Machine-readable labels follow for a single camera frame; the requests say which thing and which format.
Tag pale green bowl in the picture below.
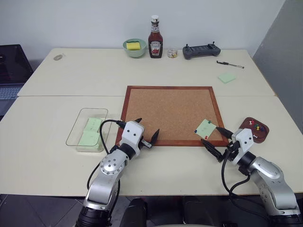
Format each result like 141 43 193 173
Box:
122 38 147 59

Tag grey handheld controller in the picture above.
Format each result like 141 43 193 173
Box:
182 42 221 60

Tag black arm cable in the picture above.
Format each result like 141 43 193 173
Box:
87 119 126 190
221 151 268 213

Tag wood-framed cork board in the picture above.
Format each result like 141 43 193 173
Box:
115 85 230 147

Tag black and silver pen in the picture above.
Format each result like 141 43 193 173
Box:
216 60 245 69

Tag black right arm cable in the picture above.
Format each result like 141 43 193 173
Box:
221 151 268 213

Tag dark rounded shape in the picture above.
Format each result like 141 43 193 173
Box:
120 198 149 227
182 197 215 227

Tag light green paper note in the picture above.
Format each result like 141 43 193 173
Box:
78 131 102 152
84 117 103 133
194 119 217 140

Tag green sticky note pad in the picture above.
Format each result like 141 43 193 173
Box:
217 72 237 84

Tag dark laptop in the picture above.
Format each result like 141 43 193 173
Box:
0 44 34 116

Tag brown dish of pushpins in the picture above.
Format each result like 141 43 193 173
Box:
239 117 270 144

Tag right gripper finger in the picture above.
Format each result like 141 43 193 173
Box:
214 127 234 140
200 139 223 163

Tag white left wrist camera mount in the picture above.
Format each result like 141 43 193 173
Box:
119 121 145 153

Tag yellow sponge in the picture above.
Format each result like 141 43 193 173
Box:
125 41 142 51

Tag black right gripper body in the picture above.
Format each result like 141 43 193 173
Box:
217 140 241 164

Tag clear plastic tray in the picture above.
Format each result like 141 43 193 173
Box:
65 108 109 153

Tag Heinz ketchup bottle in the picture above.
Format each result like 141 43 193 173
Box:
148 15 164 59

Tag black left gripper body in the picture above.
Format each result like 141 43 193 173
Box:
139 136 153 150

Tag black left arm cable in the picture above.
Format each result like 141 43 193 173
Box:
87 119 126 190

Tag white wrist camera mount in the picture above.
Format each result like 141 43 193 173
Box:
119 121 145 153
231 128 255 166

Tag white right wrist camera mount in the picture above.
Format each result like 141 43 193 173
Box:
231 128 255 166

